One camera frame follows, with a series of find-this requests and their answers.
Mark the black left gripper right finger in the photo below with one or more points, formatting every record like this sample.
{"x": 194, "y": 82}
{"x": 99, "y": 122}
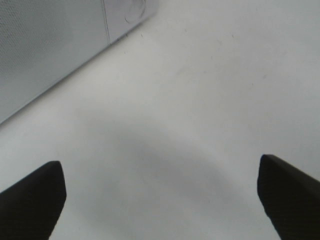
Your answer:
{"x": 290, "y": 198}

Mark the white microwave door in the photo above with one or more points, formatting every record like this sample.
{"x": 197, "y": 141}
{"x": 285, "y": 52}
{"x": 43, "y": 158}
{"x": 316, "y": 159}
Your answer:
{"x": 43, "y": 41}

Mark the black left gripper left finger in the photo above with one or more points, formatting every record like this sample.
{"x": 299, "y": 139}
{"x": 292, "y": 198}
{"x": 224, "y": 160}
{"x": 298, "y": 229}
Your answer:
{"x": 30, "y": 209}

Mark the round door release button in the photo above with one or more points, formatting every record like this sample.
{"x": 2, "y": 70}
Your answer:
{"x": 135, "y": 10}

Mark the white microwave oven body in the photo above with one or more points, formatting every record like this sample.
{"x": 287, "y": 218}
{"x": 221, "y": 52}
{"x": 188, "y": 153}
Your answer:
{"x": 124, "y": 15}

